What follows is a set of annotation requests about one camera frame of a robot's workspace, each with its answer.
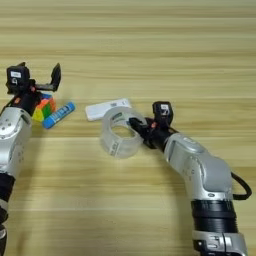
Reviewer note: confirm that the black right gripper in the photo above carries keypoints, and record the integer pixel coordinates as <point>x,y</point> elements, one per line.
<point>158,135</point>

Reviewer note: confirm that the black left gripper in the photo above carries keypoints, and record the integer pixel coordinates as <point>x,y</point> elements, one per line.
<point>25,100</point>

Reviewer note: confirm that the clear tape roll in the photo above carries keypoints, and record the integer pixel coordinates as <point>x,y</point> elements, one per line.
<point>121,148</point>

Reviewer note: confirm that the blue glue stick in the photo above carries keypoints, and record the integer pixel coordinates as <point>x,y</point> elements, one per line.
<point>58,115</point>

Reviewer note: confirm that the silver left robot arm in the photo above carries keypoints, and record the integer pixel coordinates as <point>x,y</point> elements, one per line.
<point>13,143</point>

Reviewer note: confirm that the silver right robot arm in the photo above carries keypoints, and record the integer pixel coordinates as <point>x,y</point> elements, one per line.
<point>200,166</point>

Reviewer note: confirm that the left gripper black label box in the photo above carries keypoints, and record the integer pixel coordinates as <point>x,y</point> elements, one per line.
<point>16,78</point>

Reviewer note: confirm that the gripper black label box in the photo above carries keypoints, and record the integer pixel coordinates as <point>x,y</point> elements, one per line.
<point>16,78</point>
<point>163,111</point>

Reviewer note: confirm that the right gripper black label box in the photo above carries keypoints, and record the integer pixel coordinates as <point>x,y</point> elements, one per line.
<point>163,111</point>

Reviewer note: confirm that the multicolour puzzle cube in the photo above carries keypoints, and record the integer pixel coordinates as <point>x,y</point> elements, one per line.
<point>45,110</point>

